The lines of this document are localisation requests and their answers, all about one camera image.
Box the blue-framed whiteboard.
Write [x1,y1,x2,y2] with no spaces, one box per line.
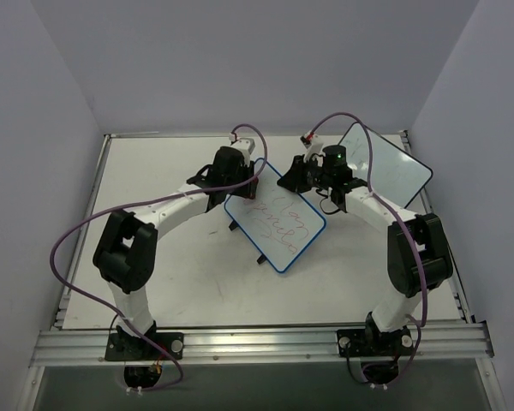
[224,158,326,274]

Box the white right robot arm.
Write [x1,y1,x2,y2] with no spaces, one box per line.
[278,145,453,354]

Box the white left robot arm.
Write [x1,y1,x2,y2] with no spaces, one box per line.
[93,139,258,359]

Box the black-framed whiteboard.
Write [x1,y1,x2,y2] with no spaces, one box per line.
[339,123,433,206]

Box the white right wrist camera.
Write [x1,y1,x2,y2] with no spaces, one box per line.
[300,131,324,163]

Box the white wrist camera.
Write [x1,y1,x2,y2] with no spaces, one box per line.
[300,131,324,163]
[229,132,255,164]

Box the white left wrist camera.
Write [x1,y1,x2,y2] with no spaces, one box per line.
[229,132,255,164]

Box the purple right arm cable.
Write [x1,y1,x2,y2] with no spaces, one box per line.
[306,111,427,389]

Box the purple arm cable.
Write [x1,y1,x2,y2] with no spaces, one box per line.
[306,111,427,389]
[49,123,269,393]

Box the aluminium front rail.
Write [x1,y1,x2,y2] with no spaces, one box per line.
[30,321,494,366]

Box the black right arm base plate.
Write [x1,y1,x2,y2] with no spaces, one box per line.
[336,327,414,358]

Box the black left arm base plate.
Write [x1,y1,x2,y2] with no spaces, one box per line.
[104,329,184,362]

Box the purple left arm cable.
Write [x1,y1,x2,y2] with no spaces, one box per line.
[49,123,269,393]

